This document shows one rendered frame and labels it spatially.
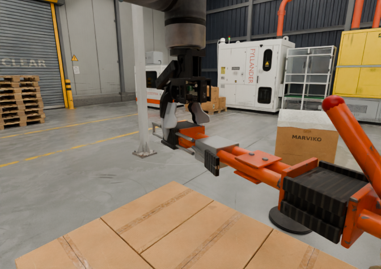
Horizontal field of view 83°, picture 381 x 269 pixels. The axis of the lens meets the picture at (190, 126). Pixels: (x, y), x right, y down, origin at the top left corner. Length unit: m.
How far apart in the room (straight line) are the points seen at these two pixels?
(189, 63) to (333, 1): 10.78
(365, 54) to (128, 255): 7.18
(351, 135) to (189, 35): 0.33
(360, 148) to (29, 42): 9.80
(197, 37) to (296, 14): 10.94
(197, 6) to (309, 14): 10.78
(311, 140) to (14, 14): 9.49
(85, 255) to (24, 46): 8.95
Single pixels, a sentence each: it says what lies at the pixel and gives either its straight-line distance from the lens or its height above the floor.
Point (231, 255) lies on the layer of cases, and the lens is 1.18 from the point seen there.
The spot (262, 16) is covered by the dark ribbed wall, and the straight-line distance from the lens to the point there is 11.88.
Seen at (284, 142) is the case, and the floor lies 0.85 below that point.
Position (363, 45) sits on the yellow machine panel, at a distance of 7.53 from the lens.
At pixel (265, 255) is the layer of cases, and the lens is 1.22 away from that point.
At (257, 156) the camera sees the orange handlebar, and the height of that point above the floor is 1.23.
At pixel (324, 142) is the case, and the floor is 0.89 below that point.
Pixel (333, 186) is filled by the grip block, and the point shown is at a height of 1.23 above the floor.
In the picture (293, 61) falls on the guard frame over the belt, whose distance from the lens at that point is 7.70.
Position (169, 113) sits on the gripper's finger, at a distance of 0.50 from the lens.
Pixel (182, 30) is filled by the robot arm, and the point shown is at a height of 1.45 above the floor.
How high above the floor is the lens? 1.37
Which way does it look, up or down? 14 degrees down
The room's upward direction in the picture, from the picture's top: straight up
